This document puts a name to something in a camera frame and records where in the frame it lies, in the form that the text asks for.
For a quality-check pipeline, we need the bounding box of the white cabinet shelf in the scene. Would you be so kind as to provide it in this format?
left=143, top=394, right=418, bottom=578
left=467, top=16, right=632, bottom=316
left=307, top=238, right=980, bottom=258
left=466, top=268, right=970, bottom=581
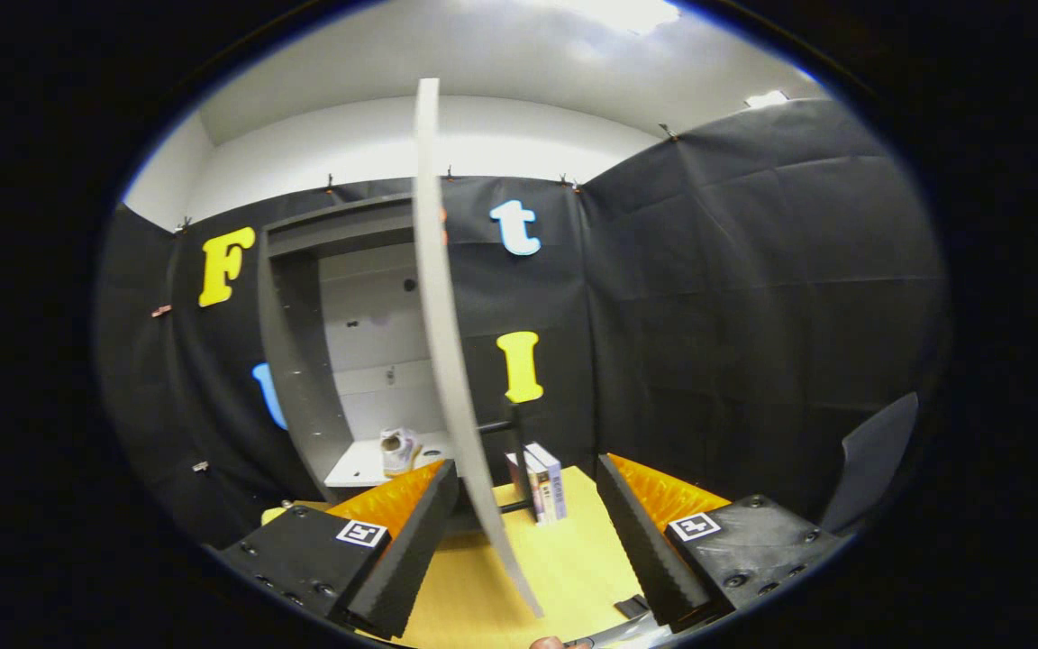
left=324, top=431, right=457, bottom=489

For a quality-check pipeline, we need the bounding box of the book with white spine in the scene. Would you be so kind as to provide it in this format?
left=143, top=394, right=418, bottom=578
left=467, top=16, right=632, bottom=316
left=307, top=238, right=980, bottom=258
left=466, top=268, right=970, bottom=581
left=528, top=442, right=568, bottom=521

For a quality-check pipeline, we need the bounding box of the black door handle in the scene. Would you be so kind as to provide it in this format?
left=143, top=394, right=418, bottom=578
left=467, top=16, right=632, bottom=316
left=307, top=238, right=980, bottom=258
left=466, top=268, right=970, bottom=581
left=474, top=404, right=538, bottom=519

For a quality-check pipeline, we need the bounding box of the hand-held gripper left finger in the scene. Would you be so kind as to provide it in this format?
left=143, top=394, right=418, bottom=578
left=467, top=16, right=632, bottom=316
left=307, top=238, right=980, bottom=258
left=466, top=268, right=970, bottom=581
left=213, top=458, right=460, bottom=639

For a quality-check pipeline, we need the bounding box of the book with yellow spine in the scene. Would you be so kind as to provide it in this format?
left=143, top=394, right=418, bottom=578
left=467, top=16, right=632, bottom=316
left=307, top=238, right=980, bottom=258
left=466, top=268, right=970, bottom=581
left=519, top=448, right=554, bottom=524

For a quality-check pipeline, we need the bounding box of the book with pale cover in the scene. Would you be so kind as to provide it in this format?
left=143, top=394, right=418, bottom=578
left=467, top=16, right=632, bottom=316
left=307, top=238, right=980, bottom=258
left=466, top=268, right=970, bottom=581
left=505, top=451, right=533, bottom=524

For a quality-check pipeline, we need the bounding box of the black backdrop cloth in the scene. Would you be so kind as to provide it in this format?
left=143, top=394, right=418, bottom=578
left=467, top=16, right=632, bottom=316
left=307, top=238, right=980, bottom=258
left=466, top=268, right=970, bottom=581
left=96, top=97, right=948, bottom=551

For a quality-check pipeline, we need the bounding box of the beige shoe cabinet door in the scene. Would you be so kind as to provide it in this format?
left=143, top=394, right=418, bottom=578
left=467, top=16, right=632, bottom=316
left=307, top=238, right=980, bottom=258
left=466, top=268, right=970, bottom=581
left=413, top=78, right=545, bottom=619

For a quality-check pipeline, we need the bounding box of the grey shoe cabinet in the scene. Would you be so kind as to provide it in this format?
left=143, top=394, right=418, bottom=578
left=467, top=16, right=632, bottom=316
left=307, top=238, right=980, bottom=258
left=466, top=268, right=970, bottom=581
left=256, top=191, right=484, bottom=537

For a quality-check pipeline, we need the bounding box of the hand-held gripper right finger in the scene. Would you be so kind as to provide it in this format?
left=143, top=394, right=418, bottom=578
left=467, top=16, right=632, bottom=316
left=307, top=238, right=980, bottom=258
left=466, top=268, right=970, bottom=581
left=595, top=452, right=853, bottom=634

